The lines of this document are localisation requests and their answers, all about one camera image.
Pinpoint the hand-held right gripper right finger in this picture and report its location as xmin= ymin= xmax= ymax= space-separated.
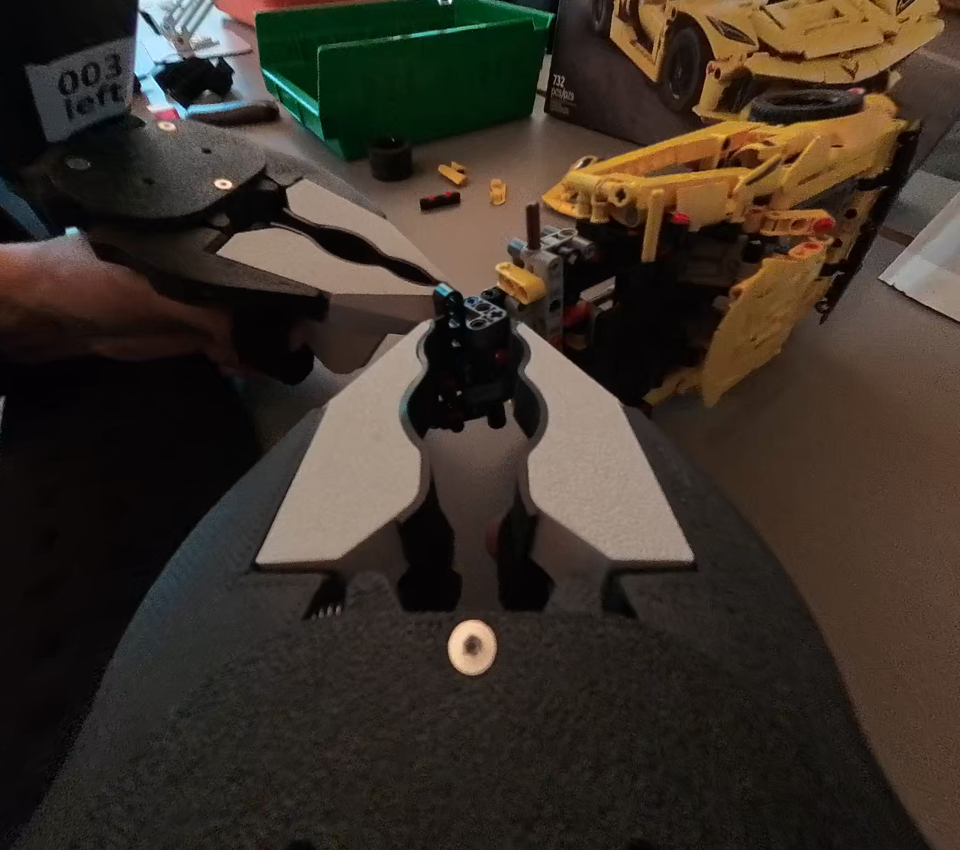
xmin=495 ymin=323 xmax=697 ymax=611

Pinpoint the green plastic bin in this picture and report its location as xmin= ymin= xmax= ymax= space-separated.
xmin=255 ymin=0 xmax=556 ymax=162

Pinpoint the black toy tyre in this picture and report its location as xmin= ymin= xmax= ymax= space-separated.
xmin=367 ymin=136 xmax=415 ymax=182

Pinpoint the yellow toy brick car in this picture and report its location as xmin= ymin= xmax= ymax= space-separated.
xmin=495 ymin=88 xmax=924 ymax=408

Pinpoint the black dimpled mat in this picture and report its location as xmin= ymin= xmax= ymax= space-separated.
xmin=0 ymin=355 xmax=339 ymax=716

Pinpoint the white car instruction booklet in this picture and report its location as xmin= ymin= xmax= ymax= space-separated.
xmin=879 ymin=205 xmax=960 ymax=324

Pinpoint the dark car set box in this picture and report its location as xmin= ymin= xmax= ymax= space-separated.
xmin=543 ymin=0 xmax=960 ymax=149

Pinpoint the black grey brick assembly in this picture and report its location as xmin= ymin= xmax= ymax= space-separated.
xmin=408 ymin=286 xmax=526 ymax=432

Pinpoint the black strap bundle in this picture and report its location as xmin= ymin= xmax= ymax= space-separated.
xmin=153 ymin=56 xmax=235 ymax=108

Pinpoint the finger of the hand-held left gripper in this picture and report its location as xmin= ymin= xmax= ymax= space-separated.
xmin=216 ymin=229 xmax=440 ymax=376
xmin=281 ymin=177 xmax=453 ymax=288

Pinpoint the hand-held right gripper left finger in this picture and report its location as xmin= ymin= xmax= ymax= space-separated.
xmin=255 ymin=321 xmax=460 ymax=611

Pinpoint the dark tool handle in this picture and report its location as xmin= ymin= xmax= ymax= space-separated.
xmin=186 ymin=100 xmax=281 ymax=127

